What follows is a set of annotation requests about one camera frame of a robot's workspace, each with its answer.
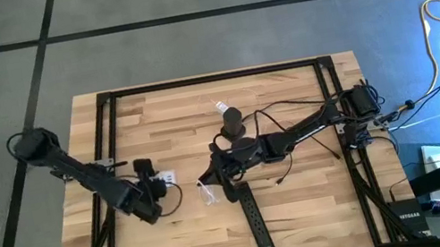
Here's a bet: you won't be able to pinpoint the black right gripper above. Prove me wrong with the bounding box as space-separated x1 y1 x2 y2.
190 132 271 210

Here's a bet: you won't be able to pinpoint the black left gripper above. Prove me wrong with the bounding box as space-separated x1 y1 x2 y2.
119 154 174 230

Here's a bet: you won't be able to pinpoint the white power strip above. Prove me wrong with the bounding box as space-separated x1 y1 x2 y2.
157 168 179 190

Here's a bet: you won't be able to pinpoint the white USB cable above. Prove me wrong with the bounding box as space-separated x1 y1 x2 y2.
195 176 223 209

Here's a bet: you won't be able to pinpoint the black tower power strip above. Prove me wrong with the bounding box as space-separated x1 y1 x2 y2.
216 104 249 145

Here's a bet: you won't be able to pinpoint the white USB wall charger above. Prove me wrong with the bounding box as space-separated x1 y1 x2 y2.
214 98 231 115

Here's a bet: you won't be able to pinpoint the thin black USB cable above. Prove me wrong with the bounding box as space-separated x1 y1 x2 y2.
268 132 347 187

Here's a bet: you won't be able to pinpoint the black aluminium table frame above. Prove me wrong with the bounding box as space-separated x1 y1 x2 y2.
19 39 436 247

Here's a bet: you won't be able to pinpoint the black Netgear network switch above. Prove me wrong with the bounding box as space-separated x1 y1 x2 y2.
385 195 429 237

